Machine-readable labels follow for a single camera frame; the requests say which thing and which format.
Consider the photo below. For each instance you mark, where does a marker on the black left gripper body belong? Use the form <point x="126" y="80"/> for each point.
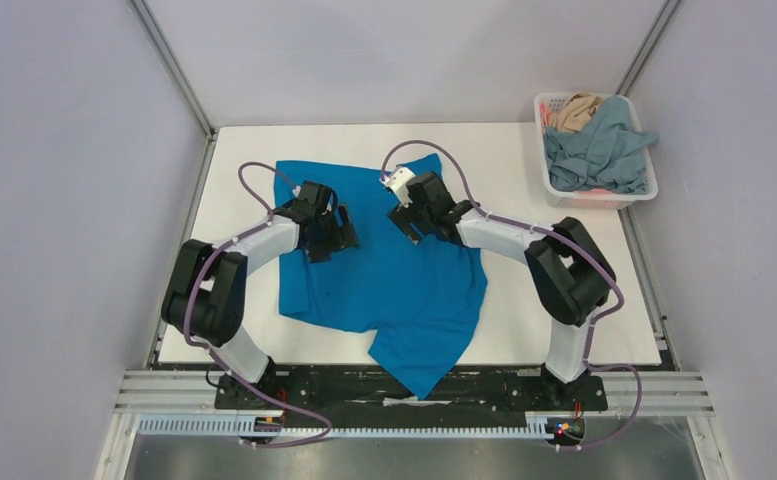
<point x="328" y="224"/>

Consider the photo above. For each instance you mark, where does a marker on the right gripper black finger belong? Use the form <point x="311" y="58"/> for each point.
<point x="410" y="231"/>
<point x="398" y="214"/>

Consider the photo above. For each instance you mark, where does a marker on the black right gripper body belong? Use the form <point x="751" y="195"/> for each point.
<point x="406" y="218"/>

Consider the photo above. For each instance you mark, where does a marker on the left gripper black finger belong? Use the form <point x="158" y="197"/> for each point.
<point x="345" y="236"/>
<point x="322" y="251"/>

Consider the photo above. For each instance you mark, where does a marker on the blue t-shirt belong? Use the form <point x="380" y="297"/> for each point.
<point x="422" y="302"/>

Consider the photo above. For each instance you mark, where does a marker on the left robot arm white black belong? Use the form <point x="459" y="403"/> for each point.
<point x="205" y="297"/>

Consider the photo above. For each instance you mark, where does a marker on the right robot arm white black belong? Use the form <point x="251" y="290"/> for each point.
<point x="572" y="278"/>

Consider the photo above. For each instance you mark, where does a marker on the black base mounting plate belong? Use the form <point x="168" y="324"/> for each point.
<point x="348" y="396"/>

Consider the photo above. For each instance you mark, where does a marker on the beige t-shirt in basket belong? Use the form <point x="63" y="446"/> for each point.
<point x="575" y="113"/>

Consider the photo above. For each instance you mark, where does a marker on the grey-blue t-shirt in basket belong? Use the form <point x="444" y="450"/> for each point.
<point x="608" y="153"/>

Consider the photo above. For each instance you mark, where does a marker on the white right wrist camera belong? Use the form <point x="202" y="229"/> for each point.
<point x="396" y="182"/>

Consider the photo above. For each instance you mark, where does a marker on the white slotted cable duct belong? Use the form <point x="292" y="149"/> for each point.
<point x="242" y="425"/>

